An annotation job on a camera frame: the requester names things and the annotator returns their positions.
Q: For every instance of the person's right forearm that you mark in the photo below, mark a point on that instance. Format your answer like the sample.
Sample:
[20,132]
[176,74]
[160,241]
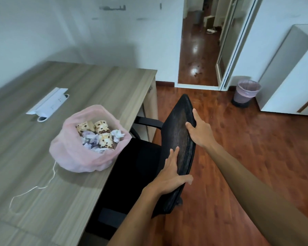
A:
[256,197]

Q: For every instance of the black office chair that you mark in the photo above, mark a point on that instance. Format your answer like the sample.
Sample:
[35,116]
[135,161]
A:
[136,166]

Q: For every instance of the grey bin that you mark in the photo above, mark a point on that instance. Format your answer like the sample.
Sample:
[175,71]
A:
[198,17]

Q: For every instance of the spotted paper cup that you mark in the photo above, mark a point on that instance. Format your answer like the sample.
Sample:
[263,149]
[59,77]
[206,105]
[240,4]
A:
[102,126]
[82,128]
[106,142]

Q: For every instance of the glass sliding door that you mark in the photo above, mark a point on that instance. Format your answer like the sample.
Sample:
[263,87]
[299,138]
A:
[233,43]

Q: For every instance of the person's left thumb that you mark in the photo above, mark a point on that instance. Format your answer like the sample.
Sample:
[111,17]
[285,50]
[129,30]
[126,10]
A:
[186,179]

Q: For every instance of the person's right thumb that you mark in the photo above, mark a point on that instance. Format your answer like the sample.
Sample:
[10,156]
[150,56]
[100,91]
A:
[190,126]

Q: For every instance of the person's left forearm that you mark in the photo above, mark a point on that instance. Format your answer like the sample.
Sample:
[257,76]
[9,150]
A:
[133,217]

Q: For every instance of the grey wall hook strip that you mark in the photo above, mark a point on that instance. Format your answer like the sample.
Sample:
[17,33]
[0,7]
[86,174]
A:
[112,8]

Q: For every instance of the person's right hand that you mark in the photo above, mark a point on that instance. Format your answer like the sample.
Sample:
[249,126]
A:
[201,133]

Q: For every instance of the person's left middle finger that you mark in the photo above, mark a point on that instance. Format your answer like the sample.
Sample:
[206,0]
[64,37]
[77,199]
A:
[170,158]

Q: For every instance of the wooden desk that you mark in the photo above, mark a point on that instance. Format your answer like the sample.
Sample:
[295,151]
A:
[28,156]

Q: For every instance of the white cabinet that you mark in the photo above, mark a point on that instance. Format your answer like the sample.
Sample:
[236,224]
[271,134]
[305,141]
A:
[290,79]

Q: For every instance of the pink plastic trash bag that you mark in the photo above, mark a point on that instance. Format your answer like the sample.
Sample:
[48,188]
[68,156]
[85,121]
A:
[66,151]

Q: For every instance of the white power strip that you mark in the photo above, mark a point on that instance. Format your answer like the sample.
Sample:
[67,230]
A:
[47,103]

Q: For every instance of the crumpled white paper scraps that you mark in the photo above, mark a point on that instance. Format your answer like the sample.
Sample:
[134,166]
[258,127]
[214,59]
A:
[91,140]

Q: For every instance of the person's left hand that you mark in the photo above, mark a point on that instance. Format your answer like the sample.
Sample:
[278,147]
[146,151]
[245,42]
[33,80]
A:
[166,180]

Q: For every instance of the trash bin with pink liner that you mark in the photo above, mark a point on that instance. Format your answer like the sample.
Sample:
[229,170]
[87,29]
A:
[245,93]

